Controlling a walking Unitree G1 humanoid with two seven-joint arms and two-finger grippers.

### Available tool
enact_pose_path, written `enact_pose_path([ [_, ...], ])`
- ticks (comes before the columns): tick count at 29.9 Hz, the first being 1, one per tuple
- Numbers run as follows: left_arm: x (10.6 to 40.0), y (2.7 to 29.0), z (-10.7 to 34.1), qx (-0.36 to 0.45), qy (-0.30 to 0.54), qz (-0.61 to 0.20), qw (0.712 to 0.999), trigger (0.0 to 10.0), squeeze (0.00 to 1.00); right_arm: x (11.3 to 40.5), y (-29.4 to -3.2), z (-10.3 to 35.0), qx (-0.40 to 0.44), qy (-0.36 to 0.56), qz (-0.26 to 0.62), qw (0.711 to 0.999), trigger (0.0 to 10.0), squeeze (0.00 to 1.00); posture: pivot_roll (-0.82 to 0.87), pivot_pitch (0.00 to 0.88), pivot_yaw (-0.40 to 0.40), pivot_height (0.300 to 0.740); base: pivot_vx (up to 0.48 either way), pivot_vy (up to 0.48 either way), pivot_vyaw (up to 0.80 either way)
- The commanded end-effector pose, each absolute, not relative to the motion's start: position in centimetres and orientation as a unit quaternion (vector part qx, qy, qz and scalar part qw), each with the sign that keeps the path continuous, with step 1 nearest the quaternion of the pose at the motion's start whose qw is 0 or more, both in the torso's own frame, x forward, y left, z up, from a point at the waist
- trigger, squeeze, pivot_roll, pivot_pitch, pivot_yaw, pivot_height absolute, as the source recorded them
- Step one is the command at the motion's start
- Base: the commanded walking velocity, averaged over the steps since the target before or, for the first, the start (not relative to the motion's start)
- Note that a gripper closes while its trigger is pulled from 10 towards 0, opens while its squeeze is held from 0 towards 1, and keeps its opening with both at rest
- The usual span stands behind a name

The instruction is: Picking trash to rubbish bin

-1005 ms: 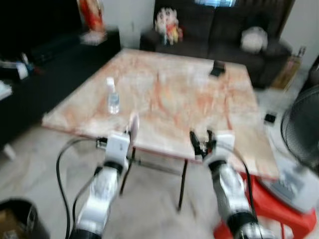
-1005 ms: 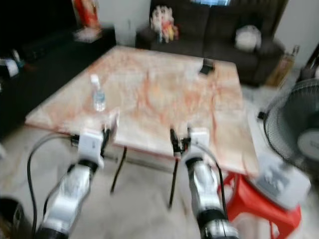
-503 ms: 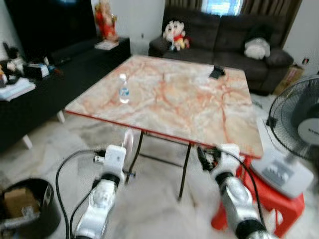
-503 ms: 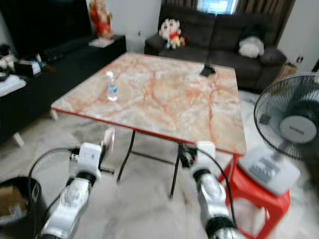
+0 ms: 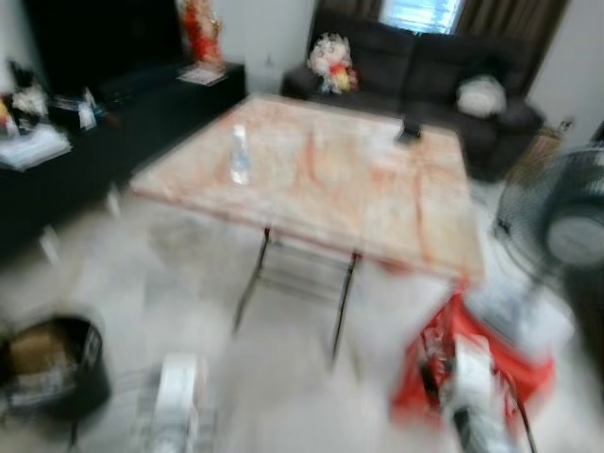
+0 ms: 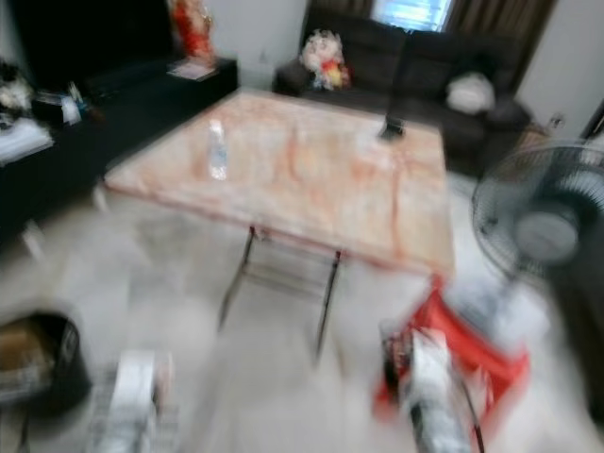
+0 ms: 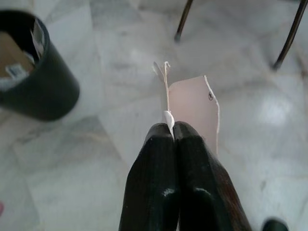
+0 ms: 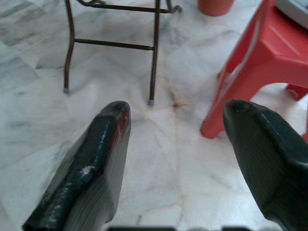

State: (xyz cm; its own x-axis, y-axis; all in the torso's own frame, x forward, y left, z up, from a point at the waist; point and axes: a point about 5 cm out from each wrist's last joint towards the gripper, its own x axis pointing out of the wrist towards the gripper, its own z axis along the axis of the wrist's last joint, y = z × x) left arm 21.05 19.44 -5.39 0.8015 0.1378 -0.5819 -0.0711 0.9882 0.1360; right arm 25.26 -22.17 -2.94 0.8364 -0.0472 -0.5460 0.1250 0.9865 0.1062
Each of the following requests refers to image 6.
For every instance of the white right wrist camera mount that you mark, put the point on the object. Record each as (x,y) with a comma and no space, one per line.
(429,366)

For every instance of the pink marble top table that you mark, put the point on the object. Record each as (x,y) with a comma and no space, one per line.
(293,175)

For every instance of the red figurine decoration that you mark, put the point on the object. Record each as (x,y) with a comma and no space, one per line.
(192,30)

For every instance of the white paper stack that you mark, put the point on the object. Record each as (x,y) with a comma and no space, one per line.
(24,142)

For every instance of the bright window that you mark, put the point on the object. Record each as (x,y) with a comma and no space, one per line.
(412,12)

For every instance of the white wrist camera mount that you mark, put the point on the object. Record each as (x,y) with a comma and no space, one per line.
(142,382)
(429,366)

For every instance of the white cushion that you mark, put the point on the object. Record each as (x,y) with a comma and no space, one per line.
(471,92)

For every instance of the black sofa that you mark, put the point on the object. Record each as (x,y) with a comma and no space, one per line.
(406,64)

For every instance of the small black stand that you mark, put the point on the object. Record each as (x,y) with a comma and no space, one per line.
(391,128)

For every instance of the brown cardboard piece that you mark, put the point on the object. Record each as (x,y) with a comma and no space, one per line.
(21,347)

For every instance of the black rubbish bin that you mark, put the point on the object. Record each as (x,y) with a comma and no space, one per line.
(71,373)

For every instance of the small white bottle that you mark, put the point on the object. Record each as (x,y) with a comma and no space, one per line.
(69,108)

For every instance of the black television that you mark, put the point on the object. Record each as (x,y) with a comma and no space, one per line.
(90,40)

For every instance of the white plastic bag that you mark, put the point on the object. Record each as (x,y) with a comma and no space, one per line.
(500,311)

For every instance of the grey standing fan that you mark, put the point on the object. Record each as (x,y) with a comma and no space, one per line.
(543,231)

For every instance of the clear plastic water bottle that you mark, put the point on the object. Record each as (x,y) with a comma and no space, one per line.
(218,153)

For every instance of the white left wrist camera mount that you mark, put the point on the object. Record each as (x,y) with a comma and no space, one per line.
(142,382)

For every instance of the black low cabinet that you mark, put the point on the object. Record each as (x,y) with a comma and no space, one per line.
(142,123)

